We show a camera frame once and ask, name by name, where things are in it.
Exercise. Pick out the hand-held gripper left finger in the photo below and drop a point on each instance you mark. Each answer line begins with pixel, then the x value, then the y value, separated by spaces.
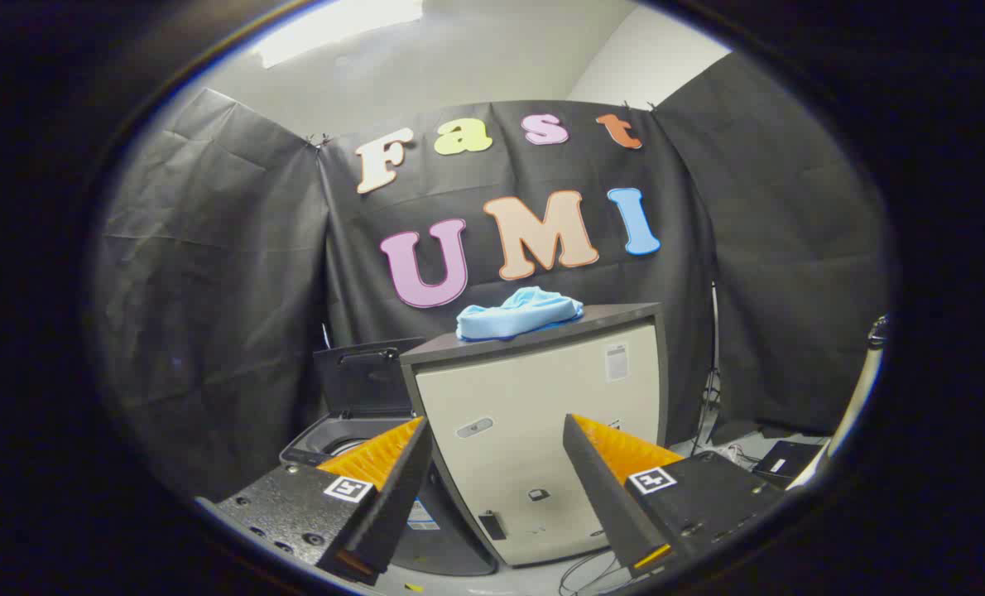
pixel 397 497

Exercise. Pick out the white cabinet with grey top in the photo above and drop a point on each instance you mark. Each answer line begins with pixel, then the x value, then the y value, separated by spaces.
pixel 534 397

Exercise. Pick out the grey washing machine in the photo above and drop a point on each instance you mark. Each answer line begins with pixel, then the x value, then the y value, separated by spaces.
pixel 447 538

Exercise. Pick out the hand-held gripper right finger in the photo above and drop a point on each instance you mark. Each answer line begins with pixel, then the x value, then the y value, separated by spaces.
pixel 604 497

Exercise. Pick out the black box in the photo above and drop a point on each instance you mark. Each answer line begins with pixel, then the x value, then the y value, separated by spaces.
pixel 786 462

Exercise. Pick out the black backdrop cloth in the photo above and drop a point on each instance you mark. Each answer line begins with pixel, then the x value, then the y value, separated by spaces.
pixel 211 290

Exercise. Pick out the metal backdrop stand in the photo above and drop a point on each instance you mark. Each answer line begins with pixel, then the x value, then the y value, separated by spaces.
pixel 713 372

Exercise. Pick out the light blue shirt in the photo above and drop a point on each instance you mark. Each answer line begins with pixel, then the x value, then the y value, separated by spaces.
pixel 517 314

